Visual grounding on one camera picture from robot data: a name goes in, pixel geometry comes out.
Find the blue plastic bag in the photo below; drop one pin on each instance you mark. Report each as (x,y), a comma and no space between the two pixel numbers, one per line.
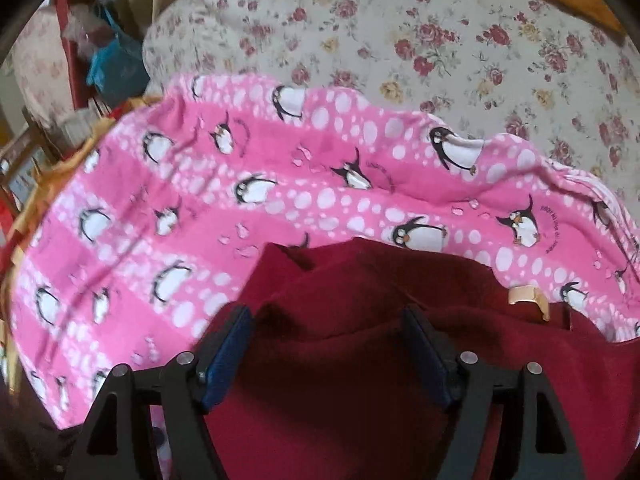
(117,71)

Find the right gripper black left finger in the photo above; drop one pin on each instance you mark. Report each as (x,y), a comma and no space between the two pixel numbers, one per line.
(117,439)

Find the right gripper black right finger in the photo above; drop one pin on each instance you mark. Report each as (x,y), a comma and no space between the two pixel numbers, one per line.
(504,423)

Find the yellow orange patterned blanket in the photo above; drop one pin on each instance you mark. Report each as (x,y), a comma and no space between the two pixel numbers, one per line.
(49,185)

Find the floral beige bed quilt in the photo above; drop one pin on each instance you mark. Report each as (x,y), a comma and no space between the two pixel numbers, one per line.
(523,67)

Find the dark red small garment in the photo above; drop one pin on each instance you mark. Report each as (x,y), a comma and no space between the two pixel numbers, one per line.
(327,389)

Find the pink penguin print blanket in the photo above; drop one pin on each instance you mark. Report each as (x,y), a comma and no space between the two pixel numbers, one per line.
(163,223)

